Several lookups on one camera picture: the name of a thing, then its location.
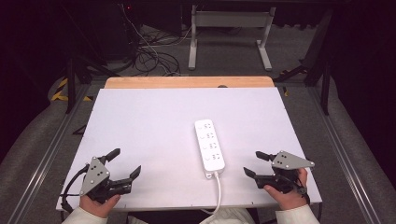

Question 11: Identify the aluminium floor rail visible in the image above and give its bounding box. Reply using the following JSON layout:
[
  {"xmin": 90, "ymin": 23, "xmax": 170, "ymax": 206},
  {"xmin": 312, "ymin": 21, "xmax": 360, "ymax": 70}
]
[
  {"xmin": 306, "ymin": 84, "xmax": 383, "ymax": 224},
  {"xmin": 6, "ymin": 83, "xmax": 92, "ymax": 224}
]

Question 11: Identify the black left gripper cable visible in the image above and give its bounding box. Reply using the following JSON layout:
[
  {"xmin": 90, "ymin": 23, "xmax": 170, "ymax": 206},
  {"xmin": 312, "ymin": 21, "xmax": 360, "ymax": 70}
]
[{"xmin": 59, "ymin": 163, "xmax": 92, "ymax": 216}]

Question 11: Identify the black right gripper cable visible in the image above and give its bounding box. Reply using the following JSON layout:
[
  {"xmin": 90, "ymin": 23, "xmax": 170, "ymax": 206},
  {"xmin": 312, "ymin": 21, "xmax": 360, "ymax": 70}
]
[{"xmin": 292, "ymin": 175, "xmax": 323, "ymax": 222}]

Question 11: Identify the black tripod stand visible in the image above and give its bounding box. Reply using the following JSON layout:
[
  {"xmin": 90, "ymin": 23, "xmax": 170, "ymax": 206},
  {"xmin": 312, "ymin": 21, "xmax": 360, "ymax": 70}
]
[{"xmin": 64, "ymin": 55, "xmax": 120, "ymax": 115}]

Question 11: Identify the white power strip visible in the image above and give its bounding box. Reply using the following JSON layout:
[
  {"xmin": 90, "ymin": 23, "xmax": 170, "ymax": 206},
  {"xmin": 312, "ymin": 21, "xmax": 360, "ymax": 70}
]
[{"xmin": 194, "ymin": 119, "xmax": 226, "ymax": 180}]

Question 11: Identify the white board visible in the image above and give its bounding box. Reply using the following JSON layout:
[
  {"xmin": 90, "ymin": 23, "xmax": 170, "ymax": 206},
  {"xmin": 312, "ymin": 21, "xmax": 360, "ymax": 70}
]
[{"xmin": 55, "ymin": 87, "xmax": 323, "ymax": 213}]

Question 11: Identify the person's left hand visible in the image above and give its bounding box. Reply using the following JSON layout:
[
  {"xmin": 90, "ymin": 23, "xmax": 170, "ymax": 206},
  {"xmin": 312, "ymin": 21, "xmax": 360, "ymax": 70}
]
[{"xmin": 78, "ymin": 193, "xmax": 121, "ymax": 218}]

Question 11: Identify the yellow black hazard tape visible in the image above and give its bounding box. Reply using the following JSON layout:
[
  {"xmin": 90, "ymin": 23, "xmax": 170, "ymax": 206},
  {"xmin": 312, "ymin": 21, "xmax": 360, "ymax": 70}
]
[{"xmin": 50, "ymin": 77, "xmax": 94, "ymax": 103}]

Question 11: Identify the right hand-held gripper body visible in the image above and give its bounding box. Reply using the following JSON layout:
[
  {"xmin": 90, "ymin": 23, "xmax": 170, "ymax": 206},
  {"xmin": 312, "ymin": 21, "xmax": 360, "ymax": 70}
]
[{"xmin": 254, "ymin": 150, "xmax": 316, "ymax": 194}]

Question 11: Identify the white power strip cable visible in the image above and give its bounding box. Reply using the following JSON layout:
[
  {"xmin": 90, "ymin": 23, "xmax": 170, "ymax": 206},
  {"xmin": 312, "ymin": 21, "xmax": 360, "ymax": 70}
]
[{"xmin": 199, "ymin": 171, "xmax": 222, "ymax": 224}]

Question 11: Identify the person's right hand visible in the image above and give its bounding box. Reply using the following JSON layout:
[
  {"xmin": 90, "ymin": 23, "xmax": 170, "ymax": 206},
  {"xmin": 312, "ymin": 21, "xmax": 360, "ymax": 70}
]
[{"xmin": 263, "ymin": 167, "xmax": 309, "ymax": 211}]

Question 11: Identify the dark equipment cabinet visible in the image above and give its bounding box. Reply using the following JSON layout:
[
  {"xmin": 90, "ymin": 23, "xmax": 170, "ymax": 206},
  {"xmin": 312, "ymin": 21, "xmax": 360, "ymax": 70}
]
[{"xmin": 78, "ymin": 1, "xmax": 185, "ymax": 63}]

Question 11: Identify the white metal desk frame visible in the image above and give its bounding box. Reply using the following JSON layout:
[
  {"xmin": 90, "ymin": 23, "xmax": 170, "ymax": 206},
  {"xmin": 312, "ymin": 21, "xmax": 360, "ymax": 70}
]
[{"xmin": 188, "ymin": 4, "xmax": 277, "ymax": 72}]

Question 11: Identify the wooden table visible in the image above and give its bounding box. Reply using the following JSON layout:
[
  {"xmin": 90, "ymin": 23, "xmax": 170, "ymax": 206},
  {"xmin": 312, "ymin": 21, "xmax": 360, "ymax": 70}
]
[{"xmin": 104, "ymin": 76, "xmax": 276, "ymax": 90}]

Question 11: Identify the black metal stand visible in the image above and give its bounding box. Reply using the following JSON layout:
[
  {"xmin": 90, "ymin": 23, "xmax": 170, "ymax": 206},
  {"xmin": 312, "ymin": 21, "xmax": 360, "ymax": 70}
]
[{"xmin": 274, "ymin": 8, "xmax": 332, "ymax": 117}]

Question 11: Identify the person's white clothing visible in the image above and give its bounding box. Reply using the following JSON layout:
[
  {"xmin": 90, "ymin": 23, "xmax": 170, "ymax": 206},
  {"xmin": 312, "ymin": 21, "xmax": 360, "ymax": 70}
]
[{"xmin": 125, "ymin": 207, "xmax": 257, "ymax": 224}]

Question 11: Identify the white floor cable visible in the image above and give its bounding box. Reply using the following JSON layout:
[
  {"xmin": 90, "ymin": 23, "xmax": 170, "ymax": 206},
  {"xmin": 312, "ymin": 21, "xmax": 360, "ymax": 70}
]
[{"xmin": 120, "ymin": 3, "xmax": 194, "ymax": 77}]

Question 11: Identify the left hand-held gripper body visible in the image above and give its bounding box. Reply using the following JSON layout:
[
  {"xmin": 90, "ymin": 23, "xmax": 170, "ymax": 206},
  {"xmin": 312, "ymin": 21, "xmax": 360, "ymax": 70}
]
[{"xmin": 79, "ymin": 156, "xmax": 134, "ymax": 205}]

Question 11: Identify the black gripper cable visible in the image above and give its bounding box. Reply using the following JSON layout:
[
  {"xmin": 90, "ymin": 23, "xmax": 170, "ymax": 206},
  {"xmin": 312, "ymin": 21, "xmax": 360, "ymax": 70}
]
[
  {"xmin": 292, "ymin": 175, "xmax": 323, "ymax": 222},
  {"xmin": 59, "ymin": 163, "xmax": 92, "ymax": 216}
]

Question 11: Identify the black floor cable bundle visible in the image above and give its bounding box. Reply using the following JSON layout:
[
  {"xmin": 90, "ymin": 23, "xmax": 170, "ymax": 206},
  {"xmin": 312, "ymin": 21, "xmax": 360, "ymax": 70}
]
[{"xmin": 120, "ymin": 18, "xmax": 244, "ymax": 77}]

